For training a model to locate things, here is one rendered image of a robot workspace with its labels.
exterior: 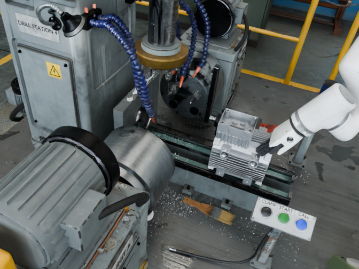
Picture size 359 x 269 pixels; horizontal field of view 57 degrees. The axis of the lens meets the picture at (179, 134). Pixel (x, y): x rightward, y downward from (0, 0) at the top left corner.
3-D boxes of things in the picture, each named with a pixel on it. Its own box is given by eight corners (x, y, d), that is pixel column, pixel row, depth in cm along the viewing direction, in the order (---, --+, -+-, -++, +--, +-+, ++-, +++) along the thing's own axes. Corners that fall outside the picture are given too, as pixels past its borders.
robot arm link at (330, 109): (320, 123, 102) (298, 103, 101) (359, 98, 93) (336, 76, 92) (319, 139, 96) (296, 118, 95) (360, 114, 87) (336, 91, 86)
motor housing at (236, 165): (204, 177, 124) (212, 139, 111) (218, 146, 137) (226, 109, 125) (257, 195, 119) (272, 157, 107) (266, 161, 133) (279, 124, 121)
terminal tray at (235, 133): (214, 140, 117) (217, 124, 112) (221, 123, 125) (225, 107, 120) (248, 150, 114) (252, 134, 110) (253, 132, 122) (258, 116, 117)
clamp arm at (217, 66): (202, 121, 137) (211, 66, 120) (204, 117, 139) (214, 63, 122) (210, 124, 136) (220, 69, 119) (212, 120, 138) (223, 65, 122)
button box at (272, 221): (249, 219, 101) (250, 219, 96) (256, 197, 102) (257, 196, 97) (306, 240, 97) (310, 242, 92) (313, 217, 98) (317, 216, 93)
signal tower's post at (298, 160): (286, 164, 151) (320, 85, 124) (289, 153, 157) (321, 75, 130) (304, 169, 149) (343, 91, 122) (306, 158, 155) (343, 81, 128)
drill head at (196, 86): (149, 119, 148) (151, 69, 132) (182, 77, 178) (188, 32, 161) (202, 136, 142) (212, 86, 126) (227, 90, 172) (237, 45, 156)
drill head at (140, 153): (53, 240, 99) (38, 184, 83) (115, 161, 126) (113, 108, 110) (127, 274, 94) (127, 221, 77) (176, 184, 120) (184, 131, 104)
